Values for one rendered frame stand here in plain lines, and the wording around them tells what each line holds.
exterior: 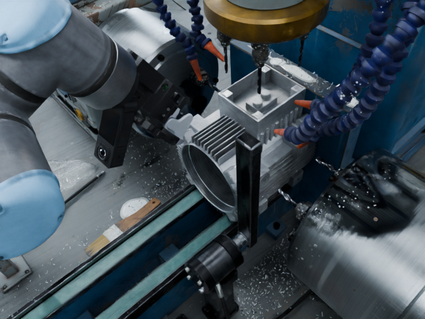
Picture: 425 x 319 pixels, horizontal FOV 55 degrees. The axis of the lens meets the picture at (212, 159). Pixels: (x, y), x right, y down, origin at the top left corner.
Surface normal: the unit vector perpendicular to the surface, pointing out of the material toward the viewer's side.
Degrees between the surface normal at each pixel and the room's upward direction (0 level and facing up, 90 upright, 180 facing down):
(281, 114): 90
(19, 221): 93
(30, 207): 94
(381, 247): 36
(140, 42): 17
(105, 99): 104
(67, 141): 0
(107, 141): 59
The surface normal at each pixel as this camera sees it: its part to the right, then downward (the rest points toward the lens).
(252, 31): -0.29, 0.75
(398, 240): -0.36, -0.36
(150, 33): -0.09, -0.62
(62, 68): 0.51, 0.76
